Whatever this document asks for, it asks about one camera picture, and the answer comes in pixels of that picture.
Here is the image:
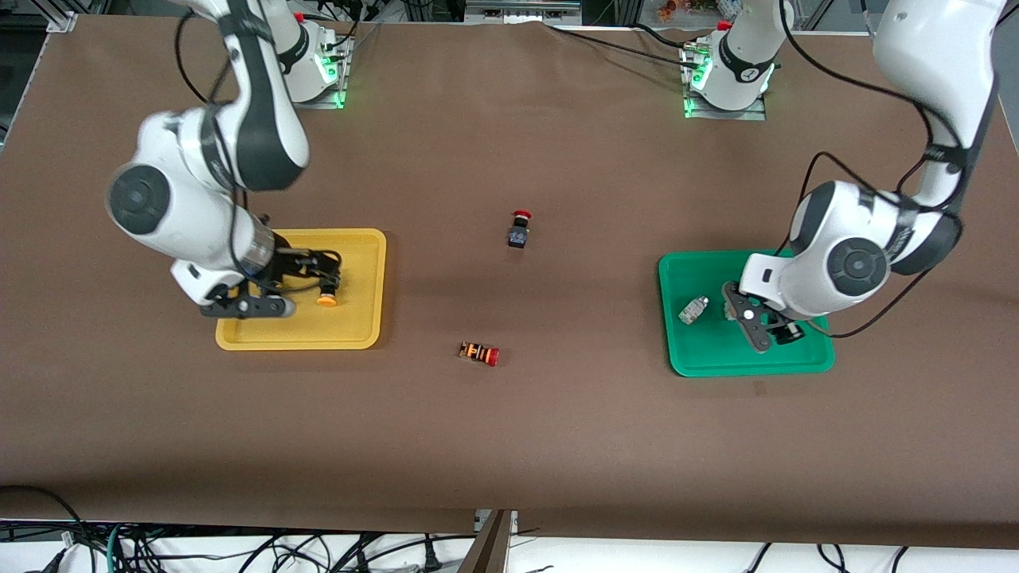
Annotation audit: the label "yellow plastic tray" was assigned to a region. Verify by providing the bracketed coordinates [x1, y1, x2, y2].
[215, 228, 388, 352]

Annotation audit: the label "green plastic tray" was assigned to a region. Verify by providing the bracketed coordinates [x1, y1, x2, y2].
[658, 250, 837, 378]

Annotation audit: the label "red mushroom button black body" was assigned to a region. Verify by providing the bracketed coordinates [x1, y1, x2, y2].
[506, 209, 534, 251]

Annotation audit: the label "brown table mat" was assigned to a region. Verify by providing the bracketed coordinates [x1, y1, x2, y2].
[0, 14, 1019, 550]

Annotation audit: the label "metal table leg beam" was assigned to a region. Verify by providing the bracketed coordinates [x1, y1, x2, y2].
[456, 509, 520, 573]

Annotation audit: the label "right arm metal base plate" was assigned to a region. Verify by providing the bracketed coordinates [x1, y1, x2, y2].
[291, 30, 353, 111]

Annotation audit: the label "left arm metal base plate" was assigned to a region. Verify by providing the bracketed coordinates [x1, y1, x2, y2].
[681, 41, 770, 122]

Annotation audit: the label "black cables under table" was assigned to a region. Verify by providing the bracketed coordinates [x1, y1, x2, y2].
[744, 543, 912, 573]

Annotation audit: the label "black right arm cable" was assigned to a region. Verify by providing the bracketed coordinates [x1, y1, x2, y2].
[174, 8, 345, 303]

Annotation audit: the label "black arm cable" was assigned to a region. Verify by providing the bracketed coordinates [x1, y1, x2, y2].
[174, 8, 345, 303]
[776, 0, 968, 341]

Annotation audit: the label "black cable bundle under table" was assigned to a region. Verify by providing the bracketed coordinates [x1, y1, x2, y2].
[0, 484, 478, 573]

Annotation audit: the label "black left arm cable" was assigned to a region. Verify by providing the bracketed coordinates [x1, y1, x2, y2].
[776, 0, 968, 341]

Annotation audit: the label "black base power cable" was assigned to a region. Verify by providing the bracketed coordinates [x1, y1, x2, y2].
[545, 22, 703, 66]

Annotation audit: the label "aluminium frame bar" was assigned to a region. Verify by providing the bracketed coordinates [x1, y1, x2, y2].
[465, 0, 584, 20]

